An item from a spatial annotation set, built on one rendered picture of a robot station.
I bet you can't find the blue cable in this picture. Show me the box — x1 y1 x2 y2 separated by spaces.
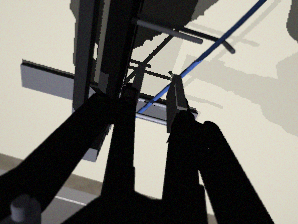
137 0 267 114

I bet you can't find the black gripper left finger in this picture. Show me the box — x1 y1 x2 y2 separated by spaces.
0 64 146 224

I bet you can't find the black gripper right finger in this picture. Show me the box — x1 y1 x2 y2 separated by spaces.
162 74 275 224

